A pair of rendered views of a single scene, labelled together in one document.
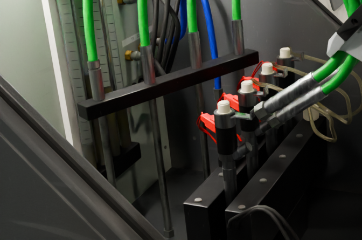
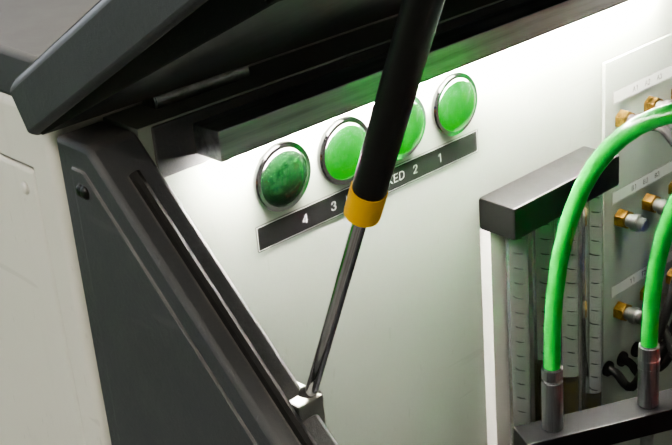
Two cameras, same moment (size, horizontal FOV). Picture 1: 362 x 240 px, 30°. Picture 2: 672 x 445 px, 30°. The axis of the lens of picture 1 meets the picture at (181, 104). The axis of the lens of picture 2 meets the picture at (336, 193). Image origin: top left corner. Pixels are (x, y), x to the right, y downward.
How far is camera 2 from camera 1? 0.29 m
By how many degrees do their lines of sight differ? 18
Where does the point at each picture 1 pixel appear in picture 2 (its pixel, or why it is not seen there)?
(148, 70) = (648, 388)
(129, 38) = (627, 279)
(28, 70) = (440, 362)
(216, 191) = not seen: outside the picture
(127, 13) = (629, 239)
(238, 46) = not seen: outside the picture
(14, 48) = (423, 331)
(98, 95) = (551, 424)
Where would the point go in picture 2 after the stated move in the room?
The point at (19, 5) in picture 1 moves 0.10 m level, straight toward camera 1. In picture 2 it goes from (442, 261) to (441, 321)
